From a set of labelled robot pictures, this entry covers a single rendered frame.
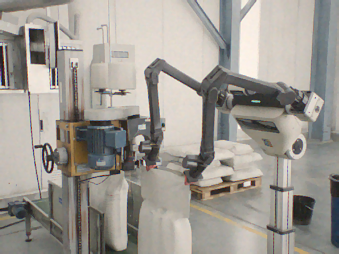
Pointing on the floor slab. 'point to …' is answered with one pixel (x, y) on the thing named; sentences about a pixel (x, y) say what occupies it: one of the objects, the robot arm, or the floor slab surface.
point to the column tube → (69, 186)
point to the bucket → (302, 210)
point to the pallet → (204, 193)
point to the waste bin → (334, 208)
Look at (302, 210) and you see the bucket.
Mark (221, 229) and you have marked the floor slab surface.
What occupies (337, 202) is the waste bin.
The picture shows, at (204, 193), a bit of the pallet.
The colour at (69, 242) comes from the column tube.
